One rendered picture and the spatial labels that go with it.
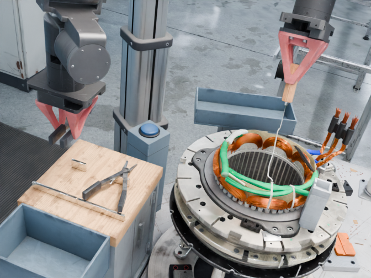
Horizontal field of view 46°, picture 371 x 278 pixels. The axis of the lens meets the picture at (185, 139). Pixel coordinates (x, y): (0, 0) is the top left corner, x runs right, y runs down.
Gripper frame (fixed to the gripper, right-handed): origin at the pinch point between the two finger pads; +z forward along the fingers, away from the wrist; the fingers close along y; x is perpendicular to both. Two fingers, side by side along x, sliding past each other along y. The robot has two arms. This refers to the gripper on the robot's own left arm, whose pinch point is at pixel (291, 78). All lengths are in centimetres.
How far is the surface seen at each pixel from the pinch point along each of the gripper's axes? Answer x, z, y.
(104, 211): 21.4, 28.9, -11.6
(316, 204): -9.4, 18.2, 0.6
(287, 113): 8.3, 11.3, 44.2
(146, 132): 31.2, 20.6, 14.0
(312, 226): -9.8, 22.7, 2.6
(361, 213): -17, 34, 61
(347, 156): -1, 45, 199
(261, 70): 89, 15, 287
